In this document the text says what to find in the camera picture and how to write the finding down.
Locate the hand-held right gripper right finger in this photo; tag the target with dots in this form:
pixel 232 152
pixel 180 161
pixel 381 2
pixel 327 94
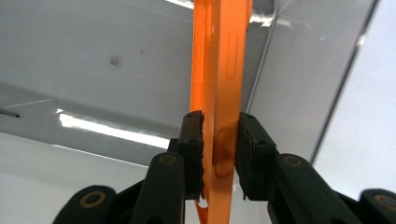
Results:
pixel 255 155

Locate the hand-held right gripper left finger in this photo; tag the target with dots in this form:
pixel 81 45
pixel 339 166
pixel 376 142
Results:
pixel 191 149

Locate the orange phone case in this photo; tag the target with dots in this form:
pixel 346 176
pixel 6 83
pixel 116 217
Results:
pixel 222 62

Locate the transparent grey plastic box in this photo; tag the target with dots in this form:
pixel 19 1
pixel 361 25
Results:
pixel 93 46

